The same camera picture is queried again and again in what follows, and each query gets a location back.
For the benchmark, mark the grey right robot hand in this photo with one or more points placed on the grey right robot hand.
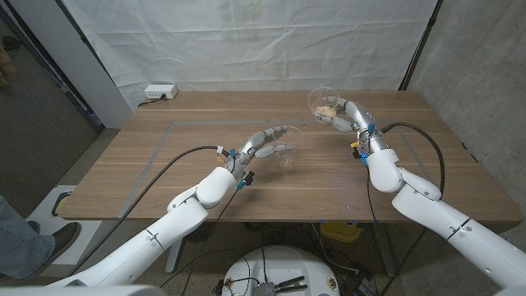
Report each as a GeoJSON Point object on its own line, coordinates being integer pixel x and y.
{"type": "Point", "coordinates": [361, 119]}

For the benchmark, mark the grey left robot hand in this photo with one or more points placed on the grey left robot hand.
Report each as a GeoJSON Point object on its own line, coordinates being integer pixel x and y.
{"type": "Point", "coordinates": [252, 144]}

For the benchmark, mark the brown sugar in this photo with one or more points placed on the brown sugar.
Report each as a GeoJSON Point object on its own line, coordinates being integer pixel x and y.
{"type": "Point", "coordinates": [325, 111]}

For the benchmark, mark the clear plastic cup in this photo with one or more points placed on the clear plastic cup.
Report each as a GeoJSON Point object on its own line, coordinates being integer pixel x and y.
{"type": "Point", "coordinates": [289, 158]}
{"type": "Point", "coordinates": [318, 96]}

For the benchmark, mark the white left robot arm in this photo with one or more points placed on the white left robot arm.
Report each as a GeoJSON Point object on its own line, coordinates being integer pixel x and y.
{"type": "Point", "coordinates": [172, 226]}

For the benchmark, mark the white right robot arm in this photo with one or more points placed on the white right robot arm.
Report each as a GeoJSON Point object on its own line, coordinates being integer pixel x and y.
{"type": "Point", "coordinates": [444, 222]}

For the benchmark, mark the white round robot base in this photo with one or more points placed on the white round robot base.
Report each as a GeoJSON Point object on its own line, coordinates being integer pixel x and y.
{"type": "Point", "coordinates": [283, 263]}

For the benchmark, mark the grey tape outline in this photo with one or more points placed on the grey tape outline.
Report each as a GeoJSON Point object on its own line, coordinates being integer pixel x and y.
{"type": "Point", "coordinates": [205, 122]}

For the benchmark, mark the black backdrop stand pole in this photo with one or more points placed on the black backdrop stand pole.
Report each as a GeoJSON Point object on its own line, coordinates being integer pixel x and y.
{"type": "Point", "coordinates": [421, 45]}

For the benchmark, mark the black round floor base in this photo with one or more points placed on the black round floor base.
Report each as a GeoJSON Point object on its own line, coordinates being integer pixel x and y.
{"type": "Point", "coordinates": [205, 232]}

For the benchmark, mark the white backdrop cloth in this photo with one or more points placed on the white backdrop cloth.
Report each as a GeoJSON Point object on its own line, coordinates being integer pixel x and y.
{"type": "Point", "coordinates": [246, 41]}

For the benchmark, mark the white power strip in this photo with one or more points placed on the white power strip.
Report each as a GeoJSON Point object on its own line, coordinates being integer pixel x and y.
{"type": "Point", "coordinates": [160, 91]}

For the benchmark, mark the yellow object under table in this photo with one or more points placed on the yellow object under table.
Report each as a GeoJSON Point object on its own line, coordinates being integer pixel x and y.
{"type": "Point", "coordinates": [339, 232]}

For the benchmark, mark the white table leg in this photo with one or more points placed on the white table leg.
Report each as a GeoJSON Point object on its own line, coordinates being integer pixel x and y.
{"type": "Point", "coordinates": [173, 257]}

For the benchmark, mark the black pliers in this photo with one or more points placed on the black pliers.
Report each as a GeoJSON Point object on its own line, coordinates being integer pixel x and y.
{"type": "Point", "coordinates": [289, 283]}

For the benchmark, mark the black shoe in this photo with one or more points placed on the black shoe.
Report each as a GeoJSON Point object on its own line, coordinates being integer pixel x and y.
{"type": "Point", "coordinates": [63, 238]}

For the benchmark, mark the white floor plate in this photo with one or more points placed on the white floor plate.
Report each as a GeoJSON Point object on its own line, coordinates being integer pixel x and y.
{"type": "Point", "coordinates": [41, 214]}

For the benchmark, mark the person's leg in jeans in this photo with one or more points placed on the person's leg in jeans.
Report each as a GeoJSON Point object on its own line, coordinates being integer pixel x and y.
{"type": "Point", "coordinates": [16, 246]}

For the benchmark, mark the brown blurry object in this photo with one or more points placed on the brown blurry object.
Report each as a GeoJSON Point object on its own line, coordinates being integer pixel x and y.
{"type": "Point", "coordinates": [5, 66]}

